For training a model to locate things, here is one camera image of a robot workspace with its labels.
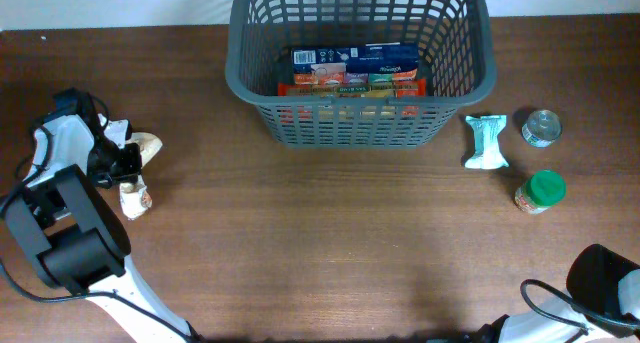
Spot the beige paper pouch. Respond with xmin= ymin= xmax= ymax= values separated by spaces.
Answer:
xmin=98 ymin=113 xmax=163 ymax=220

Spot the blue tissue box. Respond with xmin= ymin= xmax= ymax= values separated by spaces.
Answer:
xmin=291 ymin=42 xmax=420 ymax=85

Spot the San Remo spaghetti packet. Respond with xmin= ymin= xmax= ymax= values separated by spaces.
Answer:
xmin=278 ymin=79 xmax=427 ymax=124

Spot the grey plastic basket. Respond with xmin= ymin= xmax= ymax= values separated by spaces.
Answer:
xmin=225 ymin=0 xmax=497 ymax=148

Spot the silver tin can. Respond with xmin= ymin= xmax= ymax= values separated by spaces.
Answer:
xmin=522 ymin=110 xmax=562 ymax=148

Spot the green lid jar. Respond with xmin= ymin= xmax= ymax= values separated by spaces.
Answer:
xmin=514 ymin=170 xmax=567 ymax=215

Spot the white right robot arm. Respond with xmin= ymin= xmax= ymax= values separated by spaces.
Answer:
xmin=464 ymin=244 xmax=639 ymax=343

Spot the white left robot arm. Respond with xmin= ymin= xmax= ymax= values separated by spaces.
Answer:
xmin=1 ymin=88 xmax=202 ymax=342

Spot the light green snack packet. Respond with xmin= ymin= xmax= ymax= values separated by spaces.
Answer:
xmin=464 ymin=115 xmax=509 ymax=170

